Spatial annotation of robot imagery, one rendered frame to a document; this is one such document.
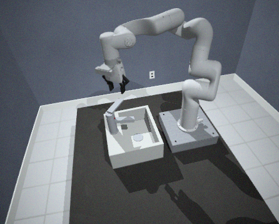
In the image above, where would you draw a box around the white rectangular basin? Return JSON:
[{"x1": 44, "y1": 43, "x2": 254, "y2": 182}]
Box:
[{"x1": 104, "y1": 105, "x2": 164, "y2": 169}]

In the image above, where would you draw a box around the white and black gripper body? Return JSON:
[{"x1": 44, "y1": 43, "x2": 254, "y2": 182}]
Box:
[{"x1": 105, "y1": 62, "x2": 126, "y2": 83}]

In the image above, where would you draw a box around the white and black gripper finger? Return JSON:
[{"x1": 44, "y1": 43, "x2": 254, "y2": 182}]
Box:
[
  {"x1": 102, "y1": 75, "x2": 114, "y2": 91},
  {"x1": 119, "y1": 75, "x2": 129, "y2": 94}
]

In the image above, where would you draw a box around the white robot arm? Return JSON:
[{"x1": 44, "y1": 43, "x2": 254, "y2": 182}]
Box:
[{"x1": 95, "y1": 8, "x2": 221, "y2": 133}]

